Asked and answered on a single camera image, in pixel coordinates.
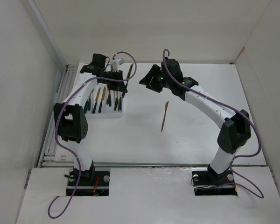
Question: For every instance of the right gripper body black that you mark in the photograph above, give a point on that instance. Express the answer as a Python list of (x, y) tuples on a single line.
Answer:
[(158, 80)]

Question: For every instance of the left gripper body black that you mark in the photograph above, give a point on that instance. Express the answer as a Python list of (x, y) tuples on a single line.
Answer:
[(111, 85)]

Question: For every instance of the gold knife green handle short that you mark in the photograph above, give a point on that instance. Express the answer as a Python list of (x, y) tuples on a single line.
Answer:
[(128, 76)]

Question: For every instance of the gold spoon green handle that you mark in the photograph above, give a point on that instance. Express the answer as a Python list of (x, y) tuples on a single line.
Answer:
[(85, 107), (89, 101)]

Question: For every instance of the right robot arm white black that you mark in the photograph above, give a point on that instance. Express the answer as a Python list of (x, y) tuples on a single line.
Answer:
[(234, 127)]

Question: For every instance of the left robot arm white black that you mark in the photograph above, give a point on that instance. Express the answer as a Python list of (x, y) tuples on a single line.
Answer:
[(71, 124)]

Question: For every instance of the white divided utensil tray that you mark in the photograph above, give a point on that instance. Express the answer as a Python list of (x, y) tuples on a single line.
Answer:
[(107, 112)]

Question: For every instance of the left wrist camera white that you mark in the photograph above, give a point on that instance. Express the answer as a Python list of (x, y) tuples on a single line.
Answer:
[(115, 64)]

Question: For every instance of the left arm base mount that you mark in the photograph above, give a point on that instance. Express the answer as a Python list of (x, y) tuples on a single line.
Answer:
[(93, 182)]

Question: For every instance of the aluminium rail frame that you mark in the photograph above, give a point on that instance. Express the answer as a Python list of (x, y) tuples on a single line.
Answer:
[(49, 146)]

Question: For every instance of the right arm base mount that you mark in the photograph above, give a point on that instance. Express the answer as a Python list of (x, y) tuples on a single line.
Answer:
[(207, 182)]

